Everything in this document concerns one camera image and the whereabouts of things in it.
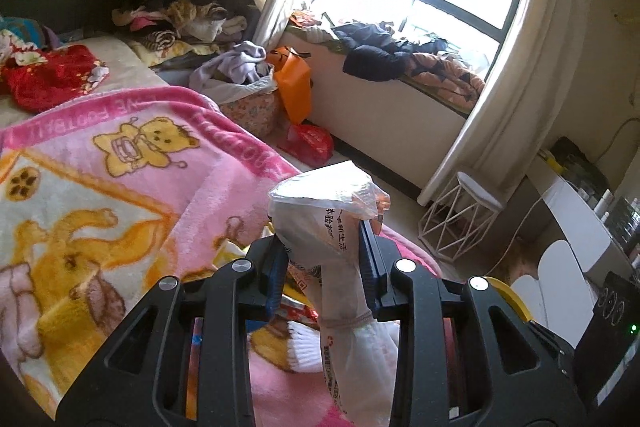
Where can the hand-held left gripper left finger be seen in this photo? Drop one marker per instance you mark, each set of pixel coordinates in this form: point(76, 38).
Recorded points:
point(277, 272)

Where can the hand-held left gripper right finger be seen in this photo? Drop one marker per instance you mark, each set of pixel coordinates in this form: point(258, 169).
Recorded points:
point(367, 257)

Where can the white plastic bag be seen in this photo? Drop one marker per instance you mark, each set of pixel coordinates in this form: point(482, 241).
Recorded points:
point(320, 217)

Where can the yellow rimmed trash bin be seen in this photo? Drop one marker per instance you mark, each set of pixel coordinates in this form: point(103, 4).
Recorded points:
point(515, 299)

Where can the white desk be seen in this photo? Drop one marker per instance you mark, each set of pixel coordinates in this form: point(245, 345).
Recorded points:
point(575, 212)

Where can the red plastic bag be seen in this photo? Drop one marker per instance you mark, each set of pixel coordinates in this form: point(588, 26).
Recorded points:
point(310, 142)

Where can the floral laundry basket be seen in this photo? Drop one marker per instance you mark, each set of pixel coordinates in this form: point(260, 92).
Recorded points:
point(250, 107)

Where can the dark bag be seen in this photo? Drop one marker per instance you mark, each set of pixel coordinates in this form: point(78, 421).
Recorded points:
point(580, 162)

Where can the pink printed blanket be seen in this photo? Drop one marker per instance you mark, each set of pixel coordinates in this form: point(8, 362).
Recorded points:
point(100, 217)

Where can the orange bag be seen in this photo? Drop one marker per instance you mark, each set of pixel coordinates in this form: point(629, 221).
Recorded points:
point(292, 82)

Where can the orange patterned blanket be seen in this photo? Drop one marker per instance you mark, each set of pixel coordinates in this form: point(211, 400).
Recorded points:
point(450, 77)

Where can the dark jacket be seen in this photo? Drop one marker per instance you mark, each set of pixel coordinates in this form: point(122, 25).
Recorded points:
point(375, 52)

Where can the lilac grey garment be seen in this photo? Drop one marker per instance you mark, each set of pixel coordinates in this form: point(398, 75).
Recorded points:
point(235, 62)

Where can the red cloth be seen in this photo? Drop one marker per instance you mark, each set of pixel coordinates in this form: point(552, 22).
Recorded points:
point(50, 77)

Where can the teal striped cloth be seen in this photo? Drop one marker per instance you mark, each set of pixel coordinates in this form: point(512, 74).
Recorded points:
point(22, 29)

